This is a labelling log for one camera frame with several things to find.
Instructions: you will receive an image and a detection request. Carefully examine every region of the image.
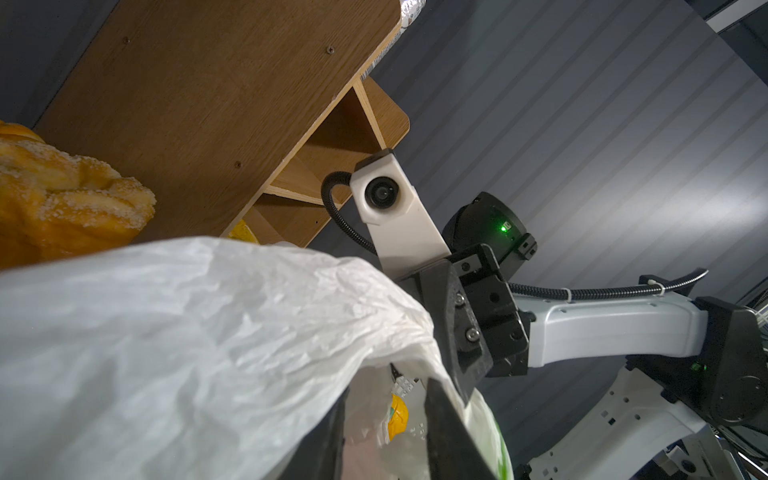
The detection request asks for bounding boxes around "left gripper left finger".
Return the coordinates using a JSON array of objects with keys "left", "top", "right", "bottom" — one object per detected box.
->
[{"left": 279, "top": 389, "right": 349, "bottom": 480}]

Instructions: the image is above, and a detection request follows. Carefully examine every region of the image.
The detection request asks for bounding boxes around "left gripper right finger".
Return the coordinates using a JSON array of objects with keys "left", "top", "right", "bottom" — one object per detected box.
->
[{"left": 424, "top": 378, "right": 496, "bottom": 480}]

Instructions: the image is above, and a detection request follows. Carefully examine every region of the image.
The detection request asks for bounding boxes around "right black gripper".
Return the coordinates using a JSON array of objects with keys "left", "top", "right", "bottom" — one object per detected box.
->
[{"left": 416, "top": 192, "right": 538, "bottom": 401}]

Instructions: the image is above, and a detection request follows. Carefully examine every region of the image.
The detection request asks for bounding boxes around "white lemon-print plastic bag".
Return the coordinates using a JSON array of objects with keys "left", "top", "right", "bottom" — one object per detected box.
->
[{"left": 1, "top": 237, "right": 513, "bottom": 479}]

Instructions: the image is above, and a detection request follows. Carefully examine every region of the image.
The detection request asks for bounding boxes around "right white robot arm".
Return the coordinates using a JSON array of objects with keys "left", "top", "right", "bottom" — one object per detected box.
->
[{"left": 406, "top": 193, "right": 767, "bottom": 479}]

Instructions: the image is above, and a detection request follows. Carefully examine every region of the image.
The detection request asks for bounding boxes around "yellow snack bag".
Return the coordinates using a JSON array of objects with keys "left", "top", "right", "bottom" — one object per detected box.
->
[{"left": 227, "top": 219, "right": 259, "bottom": 245}]

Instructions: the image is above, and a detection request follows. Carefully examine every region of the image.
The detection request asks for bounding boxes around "right silver drink can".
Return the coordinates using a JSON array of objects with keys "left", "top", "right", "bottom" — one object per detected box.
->
[{"left": 400, "top": 0, "right": 426, "bottom": 29}]

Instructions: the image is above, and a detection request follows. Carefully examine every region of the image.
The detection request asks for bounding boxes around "wooden shelf unit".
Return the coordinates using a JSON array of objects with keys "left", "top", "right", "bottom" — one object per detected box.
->
[{"left": 36, "top": 1, "right": 409, "bottom": 246}]

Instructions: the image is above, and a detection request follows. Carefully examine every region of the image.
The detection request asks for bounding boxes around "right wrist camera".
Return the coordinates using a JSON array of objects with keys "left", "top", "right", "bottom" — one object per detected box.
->
[{"left": 350, "top": 149, "right": 450, "bottom": 279}]

